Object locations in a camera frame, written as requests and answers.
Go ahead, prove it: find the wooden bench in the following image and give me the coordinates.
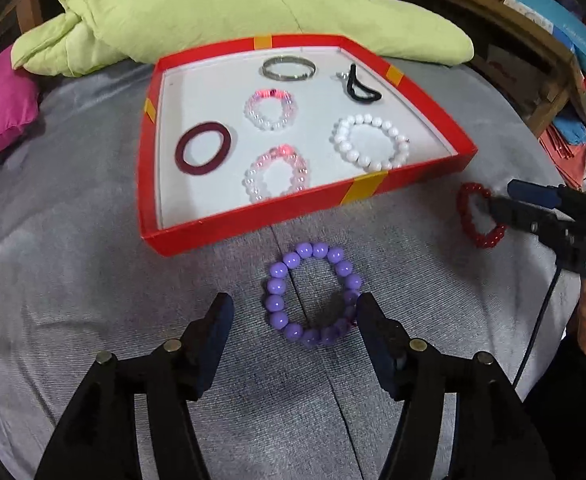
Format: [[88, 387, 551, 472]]
[[363, 0, 586, 136]]

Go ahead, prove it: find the red shallow gift box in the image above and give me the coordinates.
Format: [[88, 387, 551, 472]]
[[138, 34, 478, 257]]

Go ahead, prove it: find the light green quilt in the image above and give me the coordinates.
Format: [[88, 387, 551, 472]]
[[10, 0, 475, 78]]

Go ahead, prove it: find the grey blanket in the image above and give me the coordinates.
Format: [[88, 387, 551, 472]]
[[0, 57, 581, 480]]

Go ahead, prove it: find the light blue cardboard box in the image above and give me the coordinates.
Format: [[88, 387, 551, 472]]
[[513, 0, 586, 76]]

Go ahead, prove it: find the maroon hair tie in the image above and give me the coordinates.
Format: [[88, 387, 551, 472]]
[[175, 121, 235, 177]]

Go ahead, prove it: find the black hair tie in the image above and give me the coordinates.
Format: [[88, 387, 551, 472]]
[[335, 63, 384, 102]]

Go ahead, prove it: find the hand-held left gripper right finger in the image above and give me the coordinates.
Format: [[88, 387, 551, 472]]
[[355, 291, 556, 480]]

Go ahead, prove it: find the person's black trouser leg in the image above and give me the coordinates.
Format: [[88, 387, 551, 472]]
[[515, 332, 586, 480]]

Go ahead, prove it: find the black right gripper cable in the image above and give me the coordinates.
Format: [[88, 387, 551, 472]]
[[513, 267, 564, 391]]

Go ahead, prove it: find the red bead bracelet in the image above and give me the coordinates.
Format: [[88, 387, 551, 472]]
[[456, 182, 508, 249]]

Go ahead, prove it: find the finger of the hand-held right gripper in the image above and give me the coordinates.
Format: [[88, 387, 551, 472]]
[[507, 178, 567, 210], [488, 195, 560, 241]]

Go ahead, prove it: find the stack of folded cloths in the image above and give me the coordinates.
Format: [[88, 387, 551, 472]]
[[538, 110, 586, 191]]

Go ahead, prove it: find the purple bead bracelet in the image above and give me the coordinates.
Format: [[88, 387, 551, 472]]
[[265, 242, 363, 348]]

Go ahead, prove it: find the silver metal bangle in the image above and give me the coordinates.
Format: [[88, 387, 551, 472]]
[[262, 55, 318, 81]]

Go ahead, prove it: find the small pink white bead bracelet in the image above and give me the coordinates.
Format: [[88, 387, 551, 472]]
[[244, 89, 299, 132]]

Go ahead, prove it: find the large pink white bead bracelet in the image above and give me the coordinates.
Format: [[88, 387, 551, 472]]
[[243, 144, 309, 204]]

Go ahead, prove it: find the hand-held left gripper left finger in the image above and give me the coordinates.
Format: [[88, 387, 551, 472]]
[[33, 292, 236, 480]]

